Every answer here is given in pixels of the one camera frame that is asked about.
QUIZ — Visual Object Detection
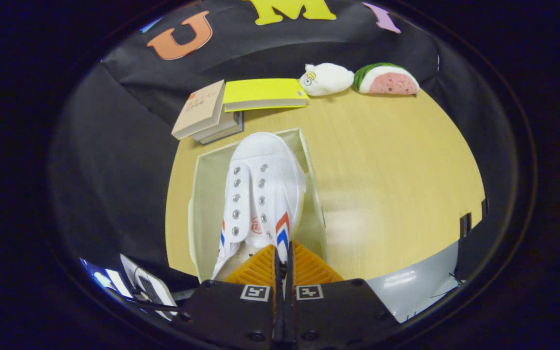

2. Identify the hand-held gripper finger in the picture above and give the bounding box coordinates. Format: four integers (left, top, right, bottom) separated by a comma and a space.
285, 241, 403, 350
170, 243, 284, 350

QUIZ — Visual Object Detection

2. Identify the cream storage box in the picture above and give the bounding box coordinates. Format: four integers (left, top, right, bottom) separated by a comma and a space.
188, 128, 328, 282

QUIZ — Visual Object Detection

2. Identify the white shoe with chevron stripes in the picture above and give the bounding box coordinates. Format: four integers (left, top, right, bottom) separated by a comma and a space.
210, 132, 307, 281

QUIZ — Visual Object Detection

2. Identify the white laptop with black keyboard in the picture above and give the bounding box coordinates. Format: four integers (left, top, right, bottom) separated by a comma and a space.
120, 254, 178, 321

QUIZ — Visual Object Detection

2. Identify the blue cover book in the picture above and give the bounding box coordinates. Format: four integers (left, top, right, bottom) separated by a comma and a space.
200, 124, 245, 145

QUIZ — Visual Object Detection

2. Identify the grey book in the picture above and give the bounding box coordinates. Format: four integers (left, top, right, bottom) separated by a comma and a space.
192, 113, 241, 141

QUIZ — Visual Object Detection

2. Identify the black backdrop cloth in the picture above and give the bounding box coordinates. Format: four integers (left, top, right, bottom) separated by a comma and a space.
49, 0, 514, 292

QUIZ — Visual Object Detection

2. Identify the tan cover book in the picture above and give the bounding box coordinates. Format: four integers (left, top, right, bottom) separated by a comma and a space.
171, 80, 226, 140

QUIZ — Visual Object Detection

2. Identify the yellow book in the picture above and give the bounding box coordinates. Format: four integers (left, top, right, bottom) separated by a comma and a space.
222, 78, 310, 113

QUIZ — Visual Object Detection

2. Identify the white plush toy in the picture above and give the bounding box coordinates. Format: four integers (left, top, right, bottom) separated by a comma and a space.
299, 63, 355, 97

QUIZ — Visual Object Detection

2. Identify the watermelon slice plush toy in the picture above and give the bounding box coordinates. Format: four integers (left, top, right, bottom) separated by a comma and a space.
353, 63, 420, 95

